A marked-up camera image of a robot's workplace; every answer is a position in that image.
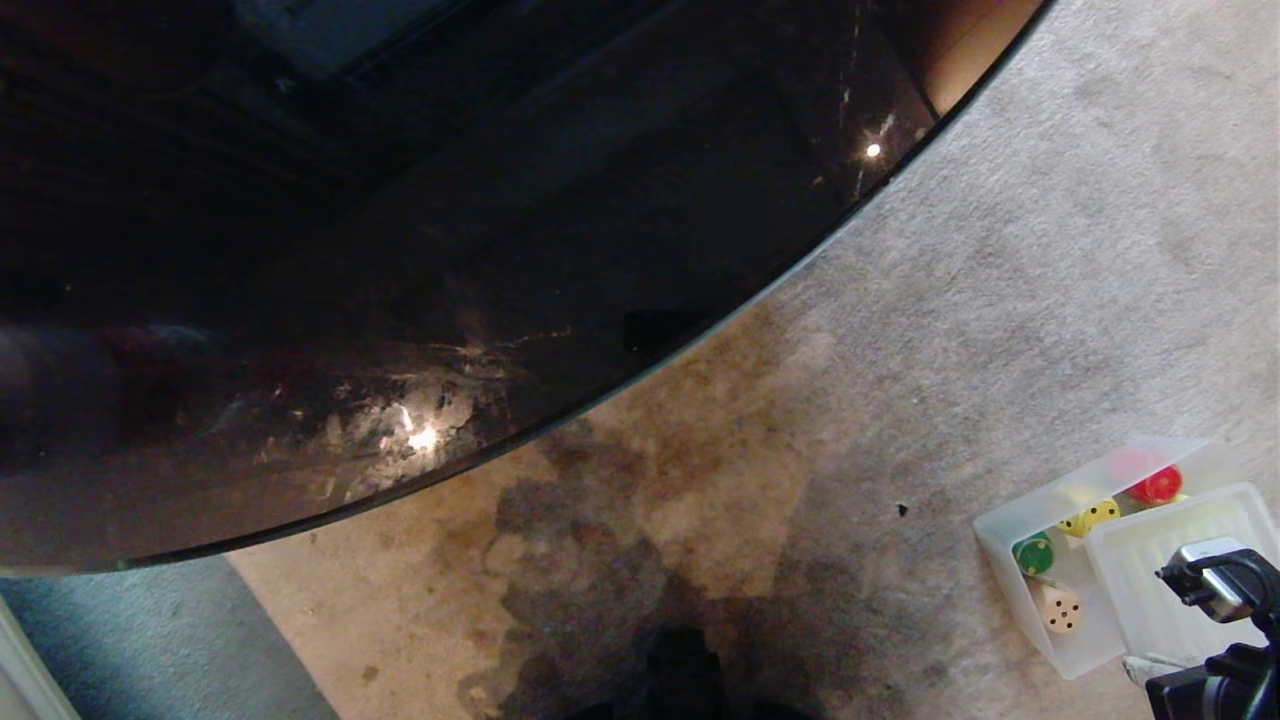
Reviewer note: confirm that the yellow die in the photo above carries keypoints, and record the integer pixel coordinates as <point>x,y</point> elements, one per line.
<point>1092,517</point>

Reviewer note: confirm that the clear plastic box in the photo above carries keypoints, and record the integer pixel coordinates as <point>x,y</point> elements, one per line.
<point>1020,520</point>

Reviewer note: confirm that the clear plastic ribbed lid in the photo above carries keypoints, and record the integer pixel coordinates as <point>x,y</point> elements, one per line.
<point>1140,560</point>

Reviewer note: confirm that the natural wooden die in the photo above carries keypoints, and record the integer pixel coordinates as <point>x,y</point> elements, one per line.
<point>1061,610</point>

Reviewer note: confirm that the beige stained rug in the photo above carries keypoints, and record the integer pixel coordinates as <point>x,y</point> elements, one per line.
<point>1000,300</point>

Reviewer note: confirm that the green die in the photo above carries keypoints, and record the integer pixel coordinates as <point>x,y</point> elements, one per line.
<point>1033,555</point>

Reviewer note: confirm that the red die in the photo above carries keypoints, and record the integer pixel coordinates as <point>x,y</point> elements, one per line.
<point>1160,486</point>

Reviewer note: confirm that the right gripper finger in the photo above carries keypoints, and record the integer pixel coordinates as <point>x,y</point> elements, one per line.
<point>1150,666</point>

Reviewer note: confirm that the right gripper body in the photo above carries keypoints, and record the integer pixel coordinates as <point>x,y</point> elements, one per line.
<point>1195,695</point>

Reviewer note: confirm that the black glass round table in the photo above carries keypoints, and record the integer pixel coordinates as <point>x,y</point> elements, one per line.
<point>400,200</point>

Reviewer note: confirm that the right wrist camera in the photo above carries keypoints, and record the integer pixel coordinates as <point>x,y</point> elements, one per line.
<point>1215,580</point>

